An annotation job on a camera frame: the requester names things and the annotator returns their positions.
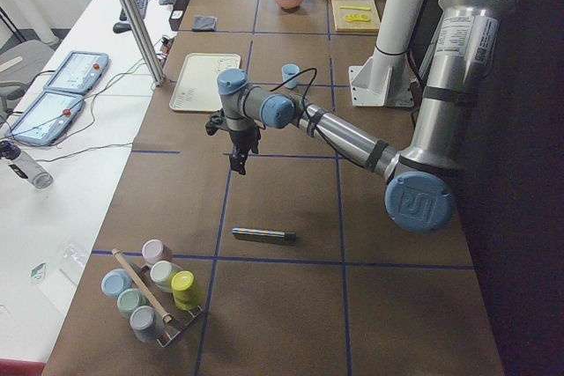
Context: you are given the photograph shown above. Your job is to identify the white cup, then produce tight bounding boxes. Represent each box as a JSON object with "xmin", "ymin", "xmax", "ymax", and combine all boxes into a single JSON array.
[{"xmin": 150, "ymin": 261, "xmax": 182, "ymax": 293}]

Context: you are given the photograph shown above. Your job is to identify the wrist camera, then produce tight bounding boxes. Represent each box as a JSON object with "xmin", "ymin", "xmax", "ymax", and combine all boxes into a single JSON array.
[{"xmin": 205, "ymin": 110, "xmax": 229, "ymax": 136}]

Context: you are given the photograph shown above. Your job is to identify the yellow plastic knife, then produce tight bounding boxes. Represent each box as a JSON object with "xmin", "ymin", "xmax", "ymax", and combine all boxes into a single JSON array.
[{"xmin": 339, "ymin": 5, "xmax": 372, "ymax": 11}]

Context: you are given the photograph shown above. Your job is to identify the wooden cutting board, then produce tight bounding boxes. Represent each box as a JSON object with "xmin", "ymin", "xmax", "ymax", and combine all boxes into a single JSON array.
[{"xmin": 331, "ymin": 0, "xmax": 381, "ymax": 33}]

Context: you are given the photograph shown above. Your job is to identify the upper blue teach pendant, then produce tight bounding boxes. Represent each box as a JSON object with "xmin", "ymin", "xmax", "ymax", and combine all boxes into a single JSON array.
[{"xmin": 44, "ymin": 50, "xmax": 109, "ymax": 95}]

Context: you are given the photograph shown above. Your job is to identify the white pillar with base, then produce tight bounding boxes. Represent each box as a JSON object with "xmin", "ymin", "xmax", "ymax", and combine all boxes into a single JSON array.
[{"xmin": 349, "ymin": 0, "xmax": 424, "ymax": 107}]

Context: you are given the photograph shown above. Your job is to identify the green cup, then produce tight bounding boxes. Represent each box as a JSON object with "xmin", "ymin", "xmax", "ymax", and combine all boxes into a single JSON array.
[{"xmin": 116, "ymin": 288, "xmax": 148, "ymax": 319}]

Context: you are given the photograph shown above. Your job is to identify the grey cup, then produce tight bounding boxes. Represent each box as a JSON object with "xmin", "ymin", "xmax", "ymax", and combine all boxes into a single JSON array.
[{"xmin": 130, "ymin": 306, "xmax": 165, "ymax": 343}]

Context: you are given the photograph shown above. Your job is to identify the lower blue teach pendant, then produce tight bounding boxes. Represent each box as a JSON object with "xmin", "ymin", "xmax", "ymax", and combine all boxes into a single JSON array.
[{"xmin": 5, "ymin": 90, "xmax": 85, "ymax": 146}]

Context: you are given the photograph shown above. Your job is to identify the aluminium frame post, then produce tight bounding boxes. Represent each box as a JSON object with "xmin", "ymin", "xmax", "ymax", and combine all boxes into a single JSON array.
[{"xmin": 119, "ymin": 0, "xmax": 166, "ymax": 86}]

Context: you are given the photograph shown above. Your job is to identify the clear plastic bag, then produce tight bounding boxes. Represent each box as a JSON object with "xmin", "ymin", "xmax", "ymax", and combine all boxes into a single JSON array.
[{"xmin": 59, "ymin": 242, "xmax": 88, "ymax": 285}]

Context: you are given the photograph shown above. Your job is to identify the pink cup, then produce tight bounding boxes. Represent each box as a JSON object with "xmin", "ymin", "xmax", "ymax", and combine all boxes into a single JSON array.
[{"xmin": 141, "ymin": 239, "xmax": 173, "ymax": 268}]

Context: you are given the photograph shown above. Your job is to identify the grey office chair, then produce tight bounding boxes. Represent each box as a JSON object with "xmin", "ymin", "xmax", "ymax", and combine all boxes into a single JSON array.
[{"xmin": 1, "ymin": 41, "xmax": 55, "ymax": 122}]

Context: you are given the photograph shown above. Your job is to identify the lemon slices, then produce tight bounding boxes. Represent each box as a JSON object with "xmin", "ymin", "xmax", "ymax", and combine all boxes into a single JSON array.
[{"xmin": 344, "ymin": 14, "xmax": 371, "ymax": 23}]

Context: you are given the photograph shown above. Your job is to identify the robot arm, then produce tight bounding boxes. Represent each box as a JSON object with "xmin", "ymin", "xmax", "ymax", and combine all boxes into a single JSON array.
[{"xmin": 205, "ymin": 0, "xmax": 516, "ymax": 232}]

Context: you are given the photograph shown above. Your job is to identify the wooden rack handle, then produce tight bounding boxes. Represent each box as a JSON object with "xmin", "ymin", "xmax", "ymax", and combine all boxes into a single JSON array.
[{"xmin": 112, "ymin": 249, "xmax": 173, "ymax": 324}]

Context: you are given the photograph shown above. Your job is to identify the black box with label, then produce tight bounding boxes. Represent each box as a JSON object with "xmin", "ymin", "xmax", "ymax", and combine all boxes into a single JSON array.
[{"xmin": 168, "ymin": 0, "xmax": 189, "ymax": 32}]

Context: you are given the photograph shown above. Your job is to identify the cream bear tray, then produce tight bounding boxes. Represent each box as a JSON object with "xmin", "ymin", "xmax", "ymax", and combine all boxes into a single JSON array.
[{"xmin": 169, "ymin": 53, "xmax": 241, "ymax": 112}]

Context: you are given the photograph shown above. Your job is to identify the grey folded cloth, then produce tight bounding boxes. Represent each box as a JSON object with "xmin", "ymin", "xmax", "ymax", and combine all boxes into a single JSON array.
[{"xmin": 191, "ymin": 16, "xmax": 218, "ymax": 32}]

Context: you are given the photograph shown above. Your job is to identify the wire cup rack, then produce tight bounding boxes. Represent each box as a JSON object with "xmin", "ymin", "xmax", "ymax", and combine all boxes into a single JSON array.
[{"xmin": 131, "ymin": 263, "xmax": 204, "ymax": 348}]

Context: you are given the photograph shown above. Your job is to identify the blue teach pendant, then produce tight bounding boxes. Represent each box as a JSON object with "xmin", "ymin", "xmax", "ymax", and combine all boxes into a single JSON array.
[
  {"xmin": 44, "ymin": 50, "xmax": 109, "ymax": 95},
  {"xmin": 5, "ymin": 90, "xmax": 85, "ymax": 146}
]

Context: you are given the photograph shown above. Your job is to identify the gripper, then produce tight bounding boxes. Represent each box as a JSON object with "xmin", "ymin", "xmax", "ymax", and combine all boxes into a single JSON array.
[{"xmin": 229, "ymin": 122, "xmax": 260, "ymax": 175}]

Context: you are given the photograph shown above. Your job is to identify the black computer mouse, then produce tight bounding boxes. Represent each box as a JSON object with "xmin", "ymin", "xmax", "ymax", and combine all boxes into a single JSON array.
[{"xmin": 112, "ymin": 21, "xmax": 131, "ymax": 34}]

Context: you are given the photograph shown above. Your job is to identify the black usb hub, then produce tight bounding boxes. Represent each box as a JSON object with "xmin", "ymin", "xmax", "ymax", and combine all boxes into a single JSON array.
[{"xmin": 160, "ymin": 36, "xmax": 174, "ymax": 55}]

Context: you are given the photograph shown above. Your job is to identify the blue cup on rack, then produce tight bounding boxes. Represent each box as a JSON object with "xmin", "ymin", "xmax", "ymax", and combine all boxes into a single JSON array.
[{"xmin": 100, "ymin": 269, "xmax": 132, "ymax": 298}]

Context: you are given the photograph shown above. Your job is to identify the light blue plastic cup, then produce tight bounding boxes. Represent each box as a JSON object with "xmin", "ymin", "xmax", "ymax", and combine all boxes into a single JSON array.
[{"xmin": 281, "ymin": 63, "xmax": 301, "ymax": 89}]

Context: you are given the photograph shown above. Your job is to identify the clear water bottle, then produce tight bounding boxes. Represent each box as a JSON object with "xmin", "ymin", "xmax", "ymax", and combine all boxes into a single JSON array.
[{"xmin": 1, "ymin": 141, "xmax": 54, "ymax": 189}]

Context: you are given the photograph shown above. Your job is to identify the yellow cup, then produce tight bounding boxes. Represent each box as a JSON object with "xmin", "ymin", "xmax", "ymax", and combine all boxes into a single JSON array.
[{"xmin": 171, "ymin": 270, "xmax": 203, "ymax": 311}]

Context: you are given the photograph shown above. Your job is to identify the steel muddler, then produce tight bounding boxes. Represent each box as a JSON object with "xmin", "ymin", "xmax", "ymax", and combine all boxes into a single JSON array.
[{"xmin": 232, "ymin": 227, "xmax": 296, "ymax": 244}]

